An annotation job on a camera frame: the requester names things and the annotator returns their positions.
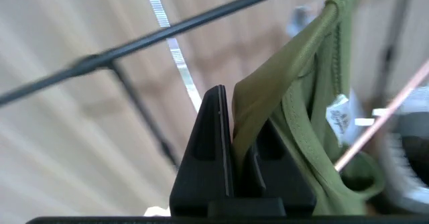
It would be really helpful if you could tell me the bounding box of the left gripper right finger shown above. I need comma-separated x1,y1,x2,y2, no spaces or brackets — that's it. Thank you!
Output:
234,118,318,217

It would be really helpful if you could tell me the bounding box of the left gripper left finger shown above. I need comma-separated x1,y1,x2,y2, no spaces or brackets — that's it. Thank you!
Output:
169,85,234,217

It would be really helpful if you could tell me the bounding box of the green printed shirt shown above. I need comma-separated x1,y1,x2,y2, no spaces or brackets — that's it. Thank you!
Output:
231,0,386,217

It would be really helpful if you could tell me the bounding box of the pink clothes hanger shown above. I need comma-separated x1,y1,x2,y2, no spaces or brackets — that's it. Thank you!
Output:
334,58,429,173

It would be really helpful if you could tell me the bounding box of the black clothes rack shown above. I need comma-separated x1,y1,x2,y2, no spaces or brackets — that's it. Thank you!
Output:
0,0,415,168

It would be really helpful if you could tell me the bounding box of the beige curtain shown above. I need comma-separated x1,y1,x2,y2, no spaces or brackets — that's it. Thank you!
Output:
0,0,429,218

